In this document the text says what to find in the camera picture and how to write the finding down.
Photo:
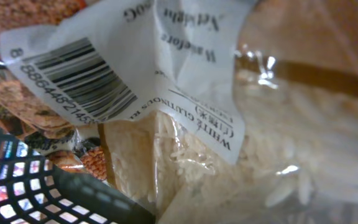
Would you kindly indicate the glutinous rice bag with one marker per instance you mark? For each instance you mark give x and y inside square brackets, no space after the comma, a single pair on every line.
[194,111]

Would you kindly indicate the grey plastic basket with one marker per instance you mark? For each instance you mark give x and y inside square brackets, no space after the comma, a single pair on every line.
[33,190]

